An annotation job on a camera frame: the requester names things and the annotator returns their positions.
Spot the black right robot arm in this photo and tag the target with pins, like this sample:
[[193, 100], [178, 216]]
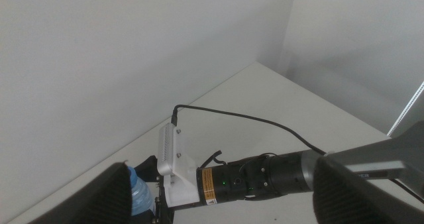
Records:
[[281, 177]]

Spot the clear water bottle blue cap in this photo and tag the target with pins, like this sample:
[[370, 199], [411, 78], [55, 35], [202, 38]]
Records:
[[140, 197]]

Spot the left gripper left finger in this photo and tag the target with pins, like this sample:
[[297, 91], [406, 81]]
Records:
[[99, 201]]

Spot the white dotted edge strip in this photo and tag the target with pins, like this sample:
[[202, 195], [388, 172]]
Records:
[[405, 108]]

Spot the white wrist camera with mount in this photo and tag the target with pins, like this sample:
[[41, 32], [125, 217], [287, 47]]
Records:
[[179, 184]]

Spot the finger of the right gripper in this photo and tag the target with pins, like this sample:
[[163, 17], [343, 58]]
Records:
[[147, 169]]

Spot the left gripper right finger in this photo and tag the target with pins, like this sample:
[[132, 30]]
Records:
[[348, 201]]

